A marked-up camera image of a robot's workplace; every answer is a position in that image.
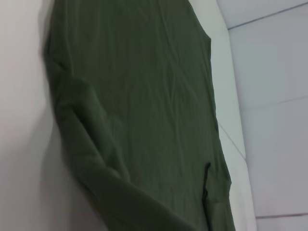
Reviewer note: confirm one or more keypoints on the dark green t-shirt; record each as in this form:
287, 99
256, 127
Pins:
144, 96

